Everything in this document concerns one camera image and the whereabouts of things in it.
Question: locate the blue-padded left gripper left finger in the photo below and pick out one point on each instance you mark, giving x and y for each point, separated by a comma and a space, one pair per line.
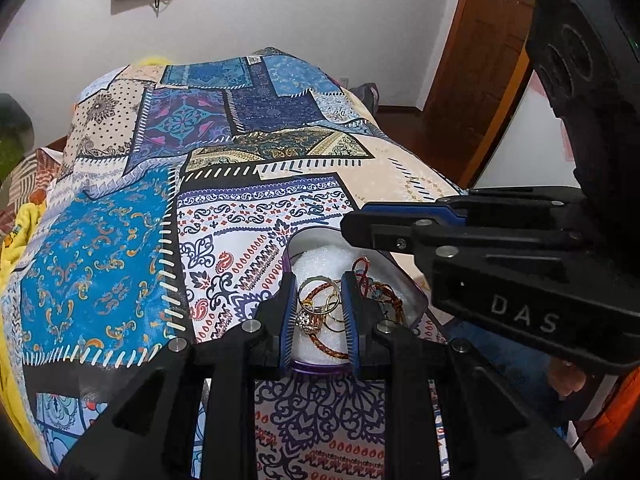
148, 429

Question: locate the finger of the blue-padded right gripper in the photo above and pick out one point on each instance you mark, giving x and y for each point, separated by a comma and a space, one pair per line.
394, 230
476, 210

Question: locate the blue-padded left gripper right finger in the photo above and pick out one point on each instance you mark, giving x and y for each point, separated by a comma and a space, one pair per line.
458, 418

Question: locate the purple heart-shaped tin box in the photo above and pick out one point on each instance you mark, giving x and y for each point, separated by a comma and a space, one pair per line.
370, 334

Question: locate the gold bangle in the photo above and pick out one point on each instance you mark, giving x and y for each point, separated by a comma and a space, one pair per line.
318, 295

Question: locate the dark bag on floor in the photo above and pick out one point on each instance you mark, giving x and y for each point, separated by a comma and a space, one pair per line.
368, 95

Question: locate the wooden wardrobe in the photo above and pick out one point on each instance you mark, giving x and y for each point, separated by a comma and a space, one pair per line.
480, 71

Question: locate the yellow blanket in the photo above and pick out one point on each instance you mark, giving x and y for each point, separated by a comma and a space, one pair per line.
13, 390

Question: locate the blue patchwork bedspread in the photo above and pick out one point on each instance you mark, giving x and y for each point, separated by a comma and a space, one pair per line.
179, 189

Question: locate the striped patterned pillow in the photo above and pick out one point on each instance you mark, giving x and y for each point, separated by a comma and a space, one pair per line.
33, 174

